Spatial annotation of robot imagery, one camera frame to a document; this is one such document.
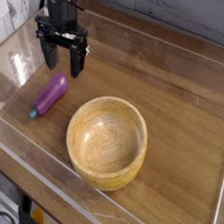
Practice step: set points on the clear acrylic tray wall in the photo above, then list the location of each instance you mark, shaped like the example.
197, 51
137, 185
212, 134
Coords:
176, 82

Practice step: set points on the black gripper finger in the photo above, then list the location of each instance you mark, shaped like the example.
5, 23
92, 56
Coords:
77, 57
50, 52

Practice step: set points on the brown wooden bowl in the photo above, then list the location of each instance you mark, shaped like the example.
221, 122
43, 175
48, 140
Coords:
106, 142

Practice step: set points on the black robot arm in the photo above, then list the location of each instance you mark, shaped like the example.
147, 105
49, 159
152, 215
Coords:
62, 7

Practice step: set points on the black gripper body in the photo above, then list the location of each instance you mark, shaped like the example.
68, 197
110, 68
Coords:
63, 29

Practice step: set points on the purple toy eggplant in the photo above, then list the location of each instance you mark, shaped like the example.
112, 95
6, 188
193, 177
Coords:
55, 88

